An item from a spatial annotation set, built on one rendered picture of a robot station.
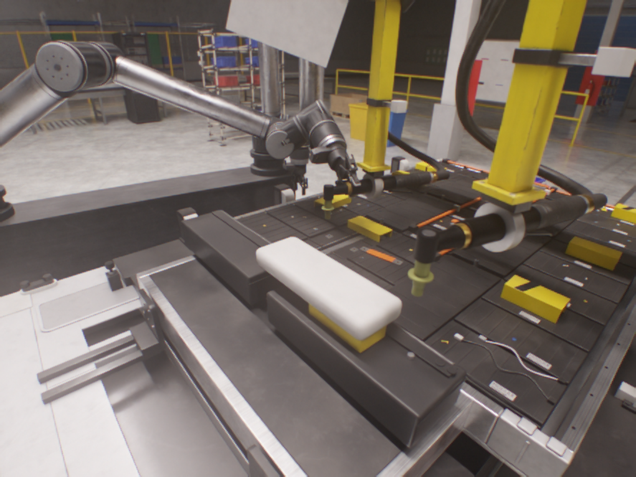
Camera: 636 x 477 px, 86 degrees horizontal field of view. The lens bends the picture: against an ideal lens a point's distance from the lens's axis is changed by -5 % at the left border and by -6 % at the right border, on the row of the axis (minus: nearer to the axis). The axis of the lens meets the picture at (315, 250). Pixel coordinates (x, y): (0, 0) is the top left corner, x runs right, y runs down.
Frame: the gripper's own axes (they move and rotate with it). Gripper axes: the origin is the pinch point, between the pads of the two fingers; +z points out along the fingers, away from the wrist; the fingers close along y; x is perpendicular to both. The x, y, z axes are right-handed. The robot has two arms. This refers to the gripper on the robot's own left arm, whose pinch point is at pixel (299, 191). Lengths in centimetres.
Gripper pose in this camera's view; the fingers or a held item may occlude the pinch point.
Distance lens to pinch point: 203.6
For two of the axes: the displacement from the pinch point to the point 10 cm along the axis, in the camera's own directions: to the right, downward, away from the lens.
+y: -5.1, -4.3, 7.4
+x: -8.6, 2.4, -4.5
